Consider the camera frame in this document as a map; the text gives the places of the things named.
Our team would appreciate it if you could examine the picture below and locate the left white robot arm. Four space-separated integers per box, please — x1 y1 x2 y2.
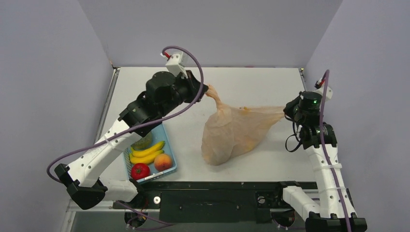
54 71 208 210

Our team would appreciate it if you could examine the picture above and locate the fake peach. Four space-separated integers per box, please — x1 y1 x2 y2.
154 153 173 172

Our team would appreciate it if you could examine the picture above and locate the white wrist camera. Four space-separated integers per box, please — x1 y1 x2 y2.
161 51 188 79
314 79 333 101

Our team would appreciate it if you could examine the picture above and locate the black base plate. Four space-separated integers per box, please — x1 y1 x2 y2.
127 181 291 223

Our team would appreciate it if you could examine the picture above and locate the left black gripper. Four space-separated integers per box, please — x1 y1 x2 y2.
159 70 208 117

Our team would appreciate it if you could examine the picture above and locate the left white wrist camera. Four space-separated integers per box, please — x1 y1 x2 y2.
161 51 188 79

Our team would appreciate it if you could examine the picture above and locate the aluminium rail frame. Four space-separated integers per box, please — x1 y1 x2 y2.
60 198 161 232

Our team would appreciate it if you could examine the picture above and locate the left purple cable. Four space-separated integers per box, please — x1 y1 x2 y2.
46 45 205 231

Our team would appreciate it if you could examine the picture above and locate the blue plastic basket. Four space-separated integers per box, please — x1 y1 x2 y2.
122 125 177 184

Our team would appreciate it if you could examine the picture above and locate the yellow fake banana bunch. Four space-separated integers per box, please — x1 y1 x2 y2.
129 141 165 165

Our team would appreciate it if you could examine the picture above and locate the red fake tomato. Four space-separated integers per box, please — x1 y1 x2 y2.
130 163 151 180

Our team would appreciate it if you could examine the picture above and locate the green fake melon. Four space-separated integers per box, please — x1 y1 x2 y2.
131 131 153 150

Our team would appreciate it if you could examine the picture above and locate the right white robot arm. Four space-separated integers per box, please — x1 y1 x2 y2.
272 91 367 232

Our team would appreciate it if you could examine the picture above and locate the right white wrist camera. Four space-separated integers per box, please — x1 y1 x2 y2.
314 79 333 101

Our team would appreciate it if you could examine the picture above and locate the black loop cable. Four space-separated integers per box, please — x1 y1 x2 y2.
285 121 303 153

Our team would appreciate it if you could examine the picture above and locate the beige plastic bag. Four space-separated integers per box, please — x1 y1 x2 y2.
201 85 284 166

